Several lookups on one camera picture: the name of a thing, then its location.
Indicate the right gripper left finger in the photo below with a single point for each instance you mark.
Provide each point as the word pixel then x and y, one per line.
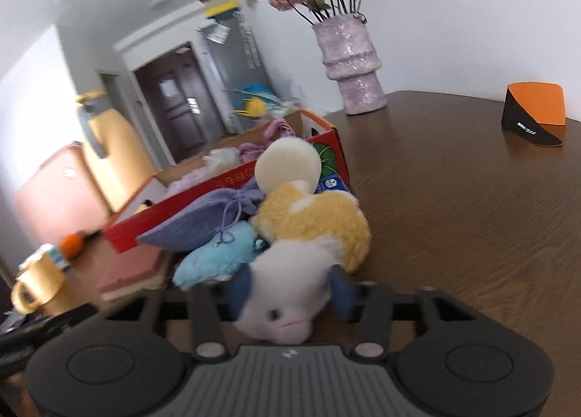
pixel 159 353

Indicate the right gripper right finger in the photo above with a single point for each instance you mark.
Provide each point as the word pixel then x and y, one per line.
pixel 445 356

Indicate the pink rectangular sponge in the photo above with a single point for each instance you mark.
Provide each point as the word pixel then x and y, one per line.
pixel 143 267

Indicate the light blue plush toy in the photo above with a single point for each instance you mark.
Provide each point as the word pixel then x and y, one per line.
pixel 221 256

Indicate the purple drawstring pouch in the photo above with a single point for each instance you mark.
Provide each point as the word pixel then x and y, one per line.
pixel 213 214

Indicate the white and yellow plush toy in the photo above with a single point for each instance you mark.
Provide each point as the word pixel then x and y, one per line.
pixel 276 297

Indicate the plastic soft ball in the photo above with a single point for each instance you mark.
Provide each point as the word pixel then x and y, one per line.
pixel 219 161

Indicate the white round sponge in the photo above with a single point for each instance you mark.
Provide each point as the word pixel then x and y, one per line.
pixel 289 159

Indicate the purple satin scrunchie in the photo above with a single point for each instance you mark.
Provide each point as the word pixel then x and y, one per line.
pixel 276 129

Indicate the lilac fluffy headband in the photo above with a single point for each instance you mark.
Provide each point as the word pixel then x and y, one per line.
pixel 187 181

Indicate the yellow ceramic mug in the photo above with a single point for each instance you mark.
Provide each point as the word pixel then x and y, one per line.
pixel 37 283

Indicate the orange fruit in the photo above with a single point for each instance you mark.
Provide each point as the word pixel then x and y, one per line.
pixel 71 246

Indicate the blue tissue pack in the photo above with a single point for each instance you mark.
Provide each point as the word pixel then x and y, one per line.
pixel 51 251

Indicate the pink mini suitcase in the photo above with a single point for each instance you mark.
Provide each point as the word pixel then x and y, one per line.
pixel 62 198

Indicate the yellow thermos jug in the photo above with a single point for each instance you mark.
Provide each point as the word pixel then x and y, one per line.
pixel 112 149

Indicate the red cardboard box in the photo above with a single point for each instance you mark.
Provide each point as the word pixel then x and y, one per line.
pixel 148 206

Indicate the dark brown door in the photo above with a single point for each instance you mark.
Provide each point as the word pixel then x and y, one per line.
pixel 179 97

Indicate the orange black folded card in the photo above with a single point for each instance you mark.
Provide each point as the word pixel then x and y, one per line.
pixel 531 106

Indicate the yellow toy on pile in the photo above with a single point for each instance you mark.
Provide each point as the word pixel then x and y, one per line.
pixel 254 107

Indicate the purple ceramic vase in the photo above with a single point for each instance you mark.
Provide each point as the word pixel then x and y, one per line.
pixel 350 59

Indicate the grey refrigerator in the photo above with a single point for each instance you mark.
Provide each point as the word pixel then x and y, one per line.
pixel 235 62

